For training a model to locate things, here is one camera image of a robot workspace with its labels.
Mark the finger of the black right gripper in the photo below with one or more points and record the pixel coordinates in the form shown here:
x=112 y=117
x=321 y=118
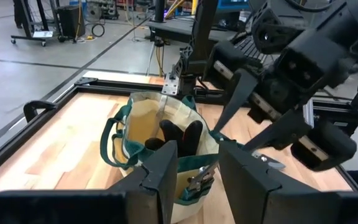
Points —
x=284 y=130
x=241 y=90

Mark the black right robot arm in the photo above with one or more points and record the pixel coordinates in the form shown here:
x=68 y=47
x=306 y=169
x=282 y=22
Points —
x=353 y=25

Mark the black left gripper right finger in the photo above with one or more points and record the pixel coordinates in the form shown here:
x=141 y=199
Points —
x=250 y=193

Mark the black equipment box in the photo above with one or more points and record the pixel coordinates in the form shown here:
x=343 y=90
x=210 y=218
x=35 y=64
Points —
x=70 y=20

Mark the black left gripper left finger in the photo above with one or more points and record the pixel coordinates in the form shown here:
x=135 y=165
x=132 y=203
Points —
x=157 y=186

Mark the beige and green gardening bag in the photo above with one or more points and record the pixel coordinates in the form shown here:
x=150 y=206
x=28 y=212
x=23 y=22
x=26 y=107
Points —
x=145 y=118

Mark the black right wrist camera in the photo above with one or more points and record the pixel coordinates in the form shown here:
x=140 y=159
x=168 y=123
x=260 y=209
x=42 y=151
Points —
x=275 y=31

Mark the black aluminium table frame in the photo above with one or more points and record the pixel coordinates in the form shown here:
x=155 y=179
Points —
x=11 y=146

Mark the black rolling stand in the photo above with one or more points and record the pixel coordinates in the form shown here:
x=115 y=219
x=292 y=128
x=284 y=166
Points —
x=20 y=15

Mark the black garden glove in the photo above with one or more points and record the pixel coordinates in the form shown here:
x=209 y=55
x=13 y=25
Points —
x=185 y=140

